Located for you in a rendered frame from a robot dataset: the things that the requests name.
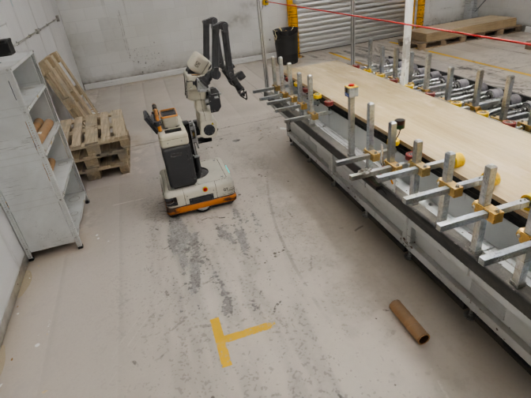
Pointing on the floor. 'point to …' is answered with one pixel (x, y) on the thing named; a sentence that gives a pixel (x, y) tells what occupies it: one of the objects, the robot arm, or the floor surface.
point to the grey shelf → (16, 195)
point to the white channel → (406, 42)
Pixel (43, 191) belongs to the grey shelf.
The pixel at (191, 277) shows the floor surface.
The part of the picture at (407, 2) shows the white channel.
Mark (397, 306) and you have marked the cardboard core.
